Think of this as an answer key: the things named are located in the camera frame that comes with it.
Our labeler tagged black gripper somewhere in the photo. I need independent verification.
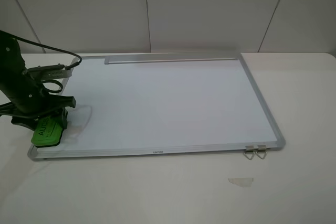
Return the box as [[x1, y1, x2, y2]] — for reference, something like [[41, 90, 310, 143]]
[[1, 31, 76, 131]]

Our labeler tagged green whiteboard eraser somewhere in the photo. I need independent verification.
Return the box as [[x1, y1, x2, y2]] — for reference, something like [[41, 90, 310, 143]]
[[31, 110, 68, 148]]

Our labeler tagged white aluminium-framed whiteboard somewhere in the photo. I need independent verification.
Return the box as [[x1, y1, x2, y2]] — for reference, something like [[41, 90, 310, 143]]
[[28, 52, 285, 161]]

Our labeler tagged silver pen tray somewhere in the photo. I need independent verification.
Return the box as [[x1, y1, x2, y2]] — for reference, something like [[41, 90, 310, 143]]
[[104, 52, 239, 65]]

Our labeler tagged left metal hanging clip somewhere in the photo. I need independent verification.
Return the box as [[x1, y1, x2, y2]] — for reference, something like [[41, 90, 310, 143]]
[[243, 145, 255, 161]]

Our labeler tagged metal hanging clip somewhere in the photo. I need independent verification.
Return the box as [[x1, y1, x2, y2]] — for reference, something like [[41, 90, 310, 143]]
[[255, 145, 269, 160], [243, 145, 255, 161]]

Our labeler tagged clear tape scrap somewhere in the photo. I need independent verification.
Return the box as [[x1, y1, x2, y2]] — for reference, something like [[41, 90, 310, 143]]
[[228, 177, 254, 188]]

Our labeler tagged right metal hanging clip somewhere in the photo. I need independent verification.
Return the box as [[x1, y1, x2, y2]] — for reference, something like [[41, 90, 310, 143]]
[[255, 145, 269, 160]]

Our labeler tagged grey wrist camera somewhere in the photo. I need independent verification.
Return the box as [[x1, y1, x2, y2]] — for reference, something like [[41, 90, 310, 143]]
[[22, 64, 72, 81]]

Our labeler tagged black camera cable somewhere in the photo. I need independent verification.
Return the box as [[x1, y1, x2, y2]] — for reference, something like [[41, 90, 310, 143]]
[[0, 29, 82, 68]]

